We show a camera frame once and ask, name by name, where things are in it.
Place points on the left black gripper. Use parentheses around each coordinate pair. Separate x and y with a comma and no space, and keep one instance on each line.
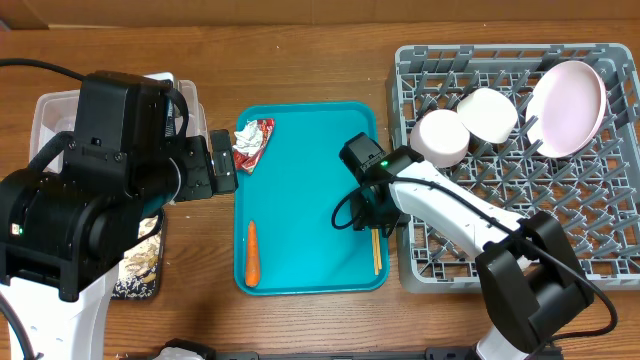
(202,183)

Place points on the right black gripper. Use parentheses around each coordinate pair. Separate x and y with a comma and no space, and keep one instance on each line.
(366,217)

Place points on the red foil wrapper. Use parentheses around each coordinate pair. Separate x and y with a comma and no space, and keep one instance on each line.
(251,142)

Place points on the wooden chopstick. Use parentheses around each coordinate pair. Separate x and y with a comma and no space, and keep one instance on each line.
(377,254)
(373,253)

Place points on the orange carrot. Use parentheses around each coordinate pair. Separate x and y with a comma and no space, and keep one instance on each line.
(253,264)

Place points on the white bowl with food scraps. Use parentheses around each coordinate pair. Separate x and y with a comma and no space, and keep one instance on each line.
(441,138)

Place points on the small white bowl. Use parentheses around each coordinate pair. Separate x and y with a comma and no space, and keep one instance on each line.
(488,115)

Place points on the large white plate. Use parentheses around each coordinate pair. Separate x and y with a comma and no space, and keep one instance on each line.
(566,109)

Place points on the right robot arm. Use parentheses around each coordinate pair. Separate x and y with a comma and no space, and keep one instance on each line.
(530,277)

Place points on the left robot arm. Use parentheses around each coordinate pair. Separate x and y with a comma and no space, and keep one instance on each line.
(71,214)

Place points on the grey dishwasher rack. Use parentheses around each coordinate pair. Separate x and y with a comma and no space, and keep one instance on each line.
(594,193)

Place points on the teal serving tray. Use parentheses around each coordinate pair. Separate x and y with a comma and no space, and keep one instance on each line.
(293,195)

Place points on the black plastic tray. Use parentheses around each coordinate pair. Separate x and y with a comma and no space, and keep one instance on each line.
(150,270)

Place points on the clear plastic storage bin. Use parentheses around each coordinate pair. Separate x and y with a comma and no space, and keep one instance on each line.
(195,110)

